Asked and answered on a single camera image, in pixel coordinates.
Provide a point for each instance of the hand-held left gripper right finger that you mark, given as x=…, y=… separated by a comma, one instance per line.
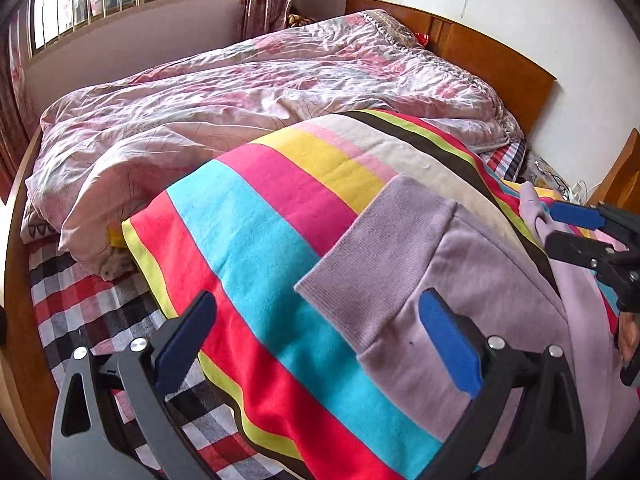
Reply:
x=450, y=345

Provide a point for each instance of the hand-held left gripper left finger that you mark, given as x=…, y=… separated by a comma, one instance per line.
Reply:
x=185, y=345

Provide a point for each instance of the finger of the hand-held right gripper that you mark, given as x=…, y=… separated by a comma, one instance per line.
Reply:
x=575, y=215
x=575, y=247

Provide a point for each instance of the lilac purple sweatshirt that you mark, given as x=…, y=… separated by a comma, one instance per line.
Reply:
x=500, y=285

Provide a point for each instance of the person's right hand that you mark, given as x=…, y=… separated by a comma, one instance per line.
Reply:
x=628, y=340

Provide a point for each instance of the white charger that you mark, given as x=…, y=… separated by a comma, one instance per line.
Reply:
x=576, y=190

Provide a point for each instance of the black eyeglasses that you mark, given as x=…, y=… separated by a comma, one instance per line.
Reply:
x=559, y=182

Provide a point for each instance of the nightstand with patterned cover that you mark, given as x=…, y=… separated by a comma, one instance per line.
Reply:
x=540, y=170

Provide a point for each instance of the carved wooden headboard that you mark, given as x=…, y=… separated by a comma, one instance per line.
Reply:
x=622, y=175

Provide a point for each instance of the rainbow striped blanket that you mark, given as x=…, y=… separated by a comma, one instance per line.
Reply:
x=260, y=240

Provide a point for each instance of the flat wooden headboard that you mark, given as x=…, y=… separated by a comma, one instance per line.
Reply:
x=480, y=55

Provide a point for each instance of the small red item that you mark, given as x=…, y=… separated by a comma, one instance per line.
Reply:
x=422, y=38

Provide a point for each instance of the pink floral quilt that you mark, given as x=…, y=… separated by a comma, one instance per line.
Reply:
x=200, y=110

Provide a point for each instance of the brown plush toy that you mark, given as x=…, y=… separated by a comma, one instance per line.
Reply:
x=299, y=20

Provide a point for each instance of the wooden bed side rail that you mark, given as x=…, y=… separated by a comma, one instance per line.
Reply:
x=25, y=310

